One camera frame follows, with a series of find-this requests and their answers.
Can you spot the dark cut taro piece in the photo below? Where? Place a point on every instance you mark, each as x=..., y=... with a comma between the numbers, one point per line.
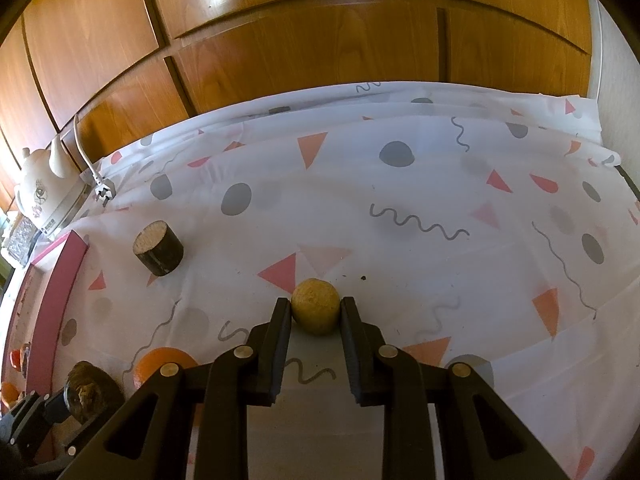
x=26, y=357

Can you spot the red tomato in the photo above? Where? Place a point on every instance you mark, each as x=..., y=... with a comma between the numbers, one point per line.
x=16, y=360

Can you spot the pink shallow tray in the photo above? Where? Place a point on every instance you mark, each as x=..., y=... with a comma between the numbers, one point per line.
x=60, y=300

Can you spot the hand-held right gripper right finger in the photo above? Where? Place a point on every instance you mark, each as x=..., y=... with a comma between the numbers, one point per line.
x=356, y=360

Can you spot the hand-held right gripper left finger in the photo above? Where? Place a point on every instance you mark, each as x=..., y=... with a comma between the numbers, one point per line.
x=272, y=355

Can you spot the cut taro with pale face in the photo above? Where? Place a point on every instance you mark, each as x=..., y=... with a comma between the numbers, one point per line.
x=160, y=250

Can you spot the wooden wardrobe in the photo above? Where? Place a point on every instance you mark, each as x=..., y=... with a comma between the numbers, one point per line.
x=250, y=35

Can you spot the silver ornate tissue box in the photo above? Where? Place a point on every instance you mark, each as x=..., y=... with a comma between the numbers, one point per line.
x=20, y=240

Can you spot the round brown taro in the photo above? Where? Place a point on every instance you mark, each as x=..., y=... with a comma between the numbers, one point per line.
x=92, y=390

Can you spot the small yellow potato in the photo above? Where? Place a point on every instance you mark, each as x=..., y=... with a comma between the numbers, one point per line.
x=314, y=305

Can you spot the white ceramic electric kettle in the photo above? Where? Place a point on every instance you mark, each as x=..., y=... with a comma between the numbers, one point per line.
x=45, y=195

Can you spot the orange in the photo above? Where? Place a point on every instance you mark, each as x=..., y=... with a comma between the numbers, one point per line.
x=160, y=357
x=7, y=394

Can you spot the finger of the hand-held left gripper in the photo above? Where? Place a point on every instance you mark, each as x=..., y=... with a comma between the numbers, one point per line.
x=56, y=406
x=82, y=437

